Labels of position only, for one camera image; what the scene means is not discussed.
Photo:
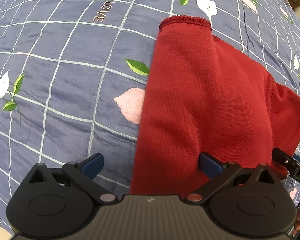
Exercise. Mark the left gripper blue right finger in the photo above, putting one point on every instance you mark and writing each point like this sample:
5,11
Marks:
214,168

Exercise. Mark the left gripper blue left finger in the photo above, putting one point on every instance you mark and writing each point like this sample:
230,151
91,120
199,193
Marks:
87,169

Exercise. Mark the red knit sweater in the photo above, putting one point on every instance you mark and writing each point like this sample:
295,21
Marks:
203,95

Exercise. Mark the blue floral plaid quilt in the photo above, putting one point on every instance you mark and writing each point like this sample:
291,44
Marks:
67,89

